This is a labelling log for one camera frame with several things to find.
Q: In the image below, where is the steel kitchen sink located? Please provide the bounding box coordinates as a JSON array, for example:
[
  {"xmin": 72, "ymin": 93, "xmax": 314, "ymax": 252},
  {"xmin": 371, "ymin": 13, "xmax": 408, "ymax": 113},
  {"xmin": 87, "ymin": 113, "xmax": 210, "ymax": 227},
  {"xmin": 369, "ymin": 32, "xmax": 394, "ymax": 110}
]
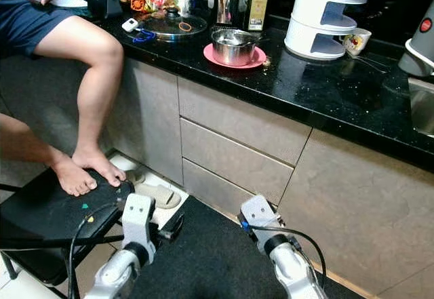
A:
[{"xmin": 408, "ymin": 77, "xmax": 434, "ymax": 138}]

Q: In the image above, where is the beige slipper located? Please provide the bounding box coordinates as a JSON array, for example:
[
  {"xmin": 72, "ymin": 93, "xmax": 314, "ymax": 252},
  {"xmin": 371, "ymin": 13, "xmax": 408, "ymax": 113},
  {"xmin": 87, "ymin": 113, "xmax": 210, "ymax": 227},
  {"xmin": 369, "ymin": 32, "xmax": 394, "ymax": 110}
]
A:
[{"xmin": 134, "ymin": 182, "xmax": 182, "ymax": 210}]

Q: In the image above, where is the grey narrow drawer front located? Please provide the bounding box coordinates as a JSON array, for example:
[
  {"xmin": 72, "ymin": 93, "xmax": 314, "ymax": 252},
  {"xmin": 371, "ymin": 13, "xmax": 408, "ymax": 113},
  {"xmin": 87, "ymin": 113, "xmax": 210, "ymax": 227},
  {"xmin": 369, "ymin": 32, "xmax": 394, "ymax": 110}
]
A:
[
  {"xmin": 180, "ymin": 75, "xmax": 313, "ymax": 167},
  {"xmin": 180, "ymin": 158, "xmax": 279, "ymax": 220},
  {"xmin": 180, "ymin": 118, "xmax": 294, "ymax": 205}
]

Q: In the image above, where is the dark floor mat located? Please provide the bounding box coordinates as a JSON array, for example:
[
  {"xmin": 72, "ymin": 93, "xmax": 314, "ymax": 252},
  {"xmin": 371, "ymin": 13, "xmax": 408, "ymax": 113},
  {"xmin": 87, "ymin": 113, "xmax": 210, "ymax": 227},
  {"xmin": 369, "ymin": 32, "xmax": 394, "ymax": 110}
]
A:
[{"xmin": 127, "ymin": 196, "xmax": 368, "ymax": 299}]

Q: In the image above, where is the grey small cabinet door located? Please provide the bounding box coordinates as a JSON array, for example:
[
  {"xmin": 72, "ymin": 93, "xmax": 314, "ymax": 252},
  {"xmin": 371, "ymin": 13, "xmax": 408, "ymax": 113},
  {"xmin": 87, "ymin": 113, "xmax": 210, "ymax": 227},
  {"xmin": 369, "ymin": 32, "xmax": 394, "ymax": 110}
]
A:
[{"xmin": 107, "ymin": 56, "xmax": 184, "ymax": 186}]

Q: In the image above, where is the grey wide cabinet door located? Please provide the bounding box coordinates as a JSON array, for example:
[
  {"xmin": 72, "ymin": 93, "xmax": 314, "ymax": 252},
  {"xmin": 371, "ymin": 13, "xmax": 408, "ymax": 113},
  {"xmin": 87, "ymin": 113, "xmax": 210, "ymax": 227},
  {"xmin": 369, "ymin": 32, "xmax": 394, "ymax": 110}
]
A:
[{"xmin": 277, "ymin": 128, "xmax": 434, "ymax": 297}]

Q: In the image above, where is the black folding chair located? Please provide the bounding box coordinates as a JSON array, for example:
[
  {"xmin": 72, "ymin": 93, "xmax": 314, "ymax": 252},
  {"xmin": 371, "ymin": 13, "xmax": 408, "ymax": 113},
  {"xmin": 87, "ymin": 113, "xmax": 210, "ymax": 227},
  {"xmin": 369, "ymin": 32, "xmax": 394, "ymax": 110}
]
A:
[{"xmin": 0, "ymin": 167, "xmax": 136, "ymax": 286}]

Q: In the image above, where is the pink plate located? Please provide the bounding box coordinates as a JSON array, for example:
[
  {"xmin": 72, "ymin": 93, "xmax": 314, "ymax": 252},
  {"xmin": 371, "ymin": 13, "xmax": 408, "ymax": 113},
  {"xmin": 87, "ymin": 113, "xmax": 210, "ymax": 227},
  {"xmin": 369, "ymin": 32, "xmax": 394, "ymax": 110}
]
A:
[{"xmin": 203, "ymin": 41, "xmax": 267, "ymax": 70}]

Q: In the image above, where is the stainless steel pot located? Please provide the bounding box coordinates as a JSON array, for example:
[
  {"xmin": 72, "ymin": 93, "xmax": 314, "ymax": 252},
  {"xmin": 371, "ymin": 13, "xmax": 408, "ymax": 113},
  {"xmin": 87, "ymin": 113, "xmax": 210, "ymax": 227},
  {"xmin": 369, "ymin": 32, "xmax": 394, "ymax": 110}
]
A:
[{"xmin": 210, "ymin": 28, "xmax": 260, "ymax": 67}]

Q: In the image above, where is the person in blue shorts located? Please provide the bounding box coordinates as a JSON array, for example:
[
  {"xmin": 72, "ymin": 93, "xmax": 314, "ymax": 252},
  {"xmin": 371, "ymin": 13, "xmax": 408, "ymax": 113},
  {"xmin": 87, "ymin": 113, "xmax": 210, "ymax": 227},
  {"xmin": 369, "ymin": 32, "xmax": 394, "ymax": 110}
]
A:
[{"xmin": 0, "ymin": 0, "xmax": 127, "ymax": 198}]

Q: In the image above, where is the blue carabiner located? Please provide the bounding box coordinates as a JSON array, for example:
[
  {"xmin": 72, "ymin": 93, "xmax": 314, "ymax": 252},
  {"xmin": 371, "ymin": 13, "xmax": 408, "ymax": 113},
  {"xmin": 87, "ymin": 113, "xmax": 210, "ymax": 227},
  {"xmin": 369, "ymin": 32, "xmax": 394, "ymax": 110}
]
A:
[{"xmin": 133, "ymin": 28, "xmax": 158, "ymax": 43}]

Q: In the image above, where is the glass pot lid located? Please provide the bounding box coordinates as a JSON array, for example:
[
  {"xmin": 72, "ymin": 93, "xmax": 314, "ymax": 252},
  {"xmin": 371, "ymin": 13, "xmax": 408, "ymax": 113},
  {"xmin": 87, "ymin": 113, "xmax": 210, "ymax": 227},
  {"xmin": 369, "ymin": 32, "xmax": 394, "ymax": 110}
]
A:
[{"xmin": 141, "ymin": 7, "xmax": 208, "ymax": 42}]

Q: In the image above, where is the small white key fob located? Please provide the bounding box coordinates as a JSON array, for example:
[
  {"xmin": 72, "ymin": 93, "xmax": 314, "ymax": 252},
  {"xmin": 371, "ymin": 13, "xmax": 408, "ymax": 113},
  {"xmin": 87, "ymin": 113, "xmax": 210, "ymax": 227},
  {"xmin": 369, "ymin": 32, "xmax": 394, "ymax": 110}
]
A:
[{"xmin": 122, "ymin": 18, "xmax": 140, "ymax": 33}]

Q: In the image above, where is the white printed mug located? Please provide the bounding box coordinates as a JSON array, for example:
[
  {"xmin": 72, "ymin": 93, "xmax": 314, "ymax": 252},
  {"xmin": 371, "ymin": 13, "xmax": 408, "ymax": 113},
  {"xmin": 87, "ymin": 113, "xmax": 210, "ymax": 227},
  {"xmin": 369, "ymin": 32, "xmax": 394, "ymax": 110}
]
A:
[{"xmin": 341, "ymin": 28, "xmax": 372, "ymax": 57}]

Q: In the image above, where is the yellow green carton box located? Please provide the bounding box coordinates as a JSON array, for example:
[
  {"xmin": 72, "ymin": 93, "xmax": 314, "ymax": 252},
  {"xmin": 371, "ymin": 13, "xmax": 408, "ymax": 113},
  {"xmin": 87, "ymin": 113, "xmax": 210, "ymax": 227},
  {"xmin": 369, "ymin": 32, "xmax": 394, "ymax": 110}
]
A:
[{"xmin": 248, "ymin": 0, "xmax": 270, "ymax": 32}]

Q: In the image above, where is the plain white cup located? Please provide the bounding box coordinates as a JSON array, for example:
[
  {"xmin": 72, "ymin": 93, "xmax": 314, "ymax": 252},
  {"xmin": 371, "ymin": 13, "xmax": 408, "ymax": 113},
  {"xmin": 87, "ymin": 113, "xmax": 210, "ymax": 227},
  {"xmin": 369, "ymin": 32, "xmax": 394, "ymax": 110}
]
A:
[{"xmin": 174, "ymin": 0, "xmax": 193, "ymax": 18}]

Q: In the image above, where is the white tiered storage rack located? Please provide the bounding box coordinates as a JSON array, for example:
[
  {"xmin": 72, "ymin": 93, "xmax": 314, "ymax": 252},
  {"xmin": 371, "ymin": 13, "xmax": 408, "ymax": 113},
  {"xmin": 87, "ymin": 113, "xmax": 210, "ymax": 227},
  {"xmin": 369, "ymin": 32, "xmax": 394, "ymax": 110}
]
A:
[{"xmin": 283, "ymin": 0, "xmax": 371, "ymax": 61}]

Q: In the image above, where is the white appliance with red button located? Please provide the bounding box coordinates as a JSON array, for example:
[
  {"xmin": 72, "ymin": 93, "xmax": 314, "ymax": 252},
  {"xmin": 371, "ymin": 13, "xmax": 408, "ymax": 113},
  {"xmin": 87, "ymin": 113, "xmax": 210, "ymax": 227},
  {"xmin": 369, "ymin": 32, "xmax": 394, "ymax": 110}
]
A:
[{"xmin": 399, "ymin": 14, "xmax": 434, "ymax": 78}]

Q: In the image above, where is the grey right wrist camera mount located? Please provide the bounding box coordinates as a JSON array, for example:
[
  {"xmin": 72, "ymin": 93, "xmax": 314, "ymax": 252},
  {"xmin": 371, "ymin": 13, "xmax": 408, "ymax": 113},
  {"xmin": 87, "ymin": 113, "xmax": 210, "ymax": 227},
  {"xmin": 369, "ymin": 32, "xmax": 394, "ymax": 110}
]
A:
[{"xmin": 241, "ymin": 194, "xmax": 283, "ymax": 245}]

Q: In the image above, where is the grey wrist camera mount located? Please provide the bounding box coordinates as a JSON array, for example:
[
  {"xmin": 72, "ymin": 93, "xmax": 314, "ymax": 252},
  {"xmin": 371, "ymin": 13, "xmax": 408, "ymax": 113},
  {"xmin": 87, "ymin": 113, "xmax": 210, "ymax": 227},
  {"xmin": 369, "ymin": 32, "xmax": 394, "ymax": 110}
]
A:
[
  {"xmin": 122, "ymin": 193, "xmax": 157, "ymax": 249},
  {"xmin": 241, "ymin": 194, "xmax": 283, "ymax": 245}
]

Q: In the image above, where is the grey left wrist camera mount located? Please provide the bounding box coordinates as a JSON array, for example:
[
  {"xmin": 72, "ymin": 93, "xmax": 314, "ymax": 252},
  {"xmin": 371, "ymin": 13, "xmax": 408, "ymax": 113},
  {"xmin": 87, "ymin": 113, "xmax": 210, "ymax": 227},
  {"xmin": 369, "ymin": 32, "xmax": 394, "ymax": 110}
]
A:
[{"xmin": 122, "ymin": 193, "xmax": 157, "ymax": 249}]

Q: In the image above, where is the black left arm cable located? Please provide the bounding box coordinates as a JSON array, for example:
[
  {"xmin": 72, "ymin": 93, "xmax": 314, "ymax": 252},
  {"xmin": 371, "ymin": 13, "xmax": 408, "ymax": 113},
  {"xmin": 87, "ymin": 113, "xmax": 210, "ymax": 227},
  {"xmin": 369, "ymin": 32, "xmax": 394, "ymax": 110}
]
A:
[{"xmin": 68, "ymin": 203, "xmax": 117, "ymax": 299}]

